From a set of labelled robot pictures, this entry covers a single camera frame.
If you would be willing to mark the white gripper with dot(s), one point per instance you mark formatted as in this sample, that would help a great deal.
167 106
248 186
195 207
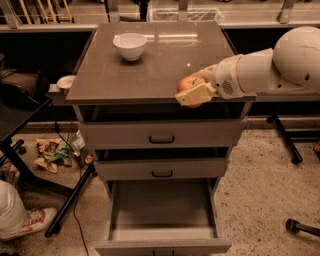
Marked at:
224 79

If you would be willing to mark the red apple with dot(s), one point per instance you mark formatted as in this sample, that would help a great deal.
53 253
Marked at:
185 84

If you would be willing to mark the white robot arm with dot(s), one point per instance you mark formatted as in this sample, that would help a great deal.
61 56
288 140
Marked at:
291 66

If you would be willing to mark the top grey drawer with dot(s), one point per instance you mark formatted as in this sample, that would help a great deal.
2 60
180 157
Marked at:
161 134

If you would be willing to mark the grey drawer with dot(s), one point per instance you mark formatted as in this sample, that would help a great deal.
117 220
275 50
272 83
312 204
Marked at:
161 134
161 169
162 218

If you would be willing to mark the grey drawer cabinet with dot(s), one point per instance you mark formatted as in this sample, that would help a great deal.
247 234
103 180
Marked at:
109 88

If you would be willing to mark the middle grey drawer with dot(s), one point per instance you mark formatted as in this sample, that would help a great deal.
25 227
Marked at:
161 169

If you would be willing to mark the bottom grey drawer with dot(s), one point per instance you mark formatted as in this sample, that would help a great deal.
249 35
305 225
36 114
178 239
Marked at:
162 218

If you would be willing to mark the white ceramic bowl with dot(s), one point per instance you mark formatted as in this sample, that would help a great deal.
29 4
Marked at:
130 46

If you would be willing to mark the black stand leg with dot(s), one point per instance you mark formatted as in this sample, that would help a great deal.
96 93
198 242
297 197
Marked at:
290 136

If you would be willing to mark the black chair caster leg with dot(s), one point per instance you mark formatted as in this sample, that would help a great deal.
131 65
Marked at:
295 227

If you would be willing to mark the snack bags on floor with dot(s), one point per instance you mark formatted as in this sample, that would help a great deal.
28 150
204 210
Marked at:
63 151

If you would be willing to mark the white orange sneaker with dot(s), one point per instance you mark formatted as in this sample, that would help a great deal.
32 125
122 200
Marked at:
36 220

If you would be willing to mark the white trouser leg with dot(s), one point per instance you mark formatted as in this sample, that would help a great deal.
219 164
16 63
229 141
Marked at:
13 214

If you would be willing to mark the wire mesh basket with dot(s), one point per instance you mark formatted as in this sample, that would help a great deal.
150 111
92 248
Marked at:
192 14

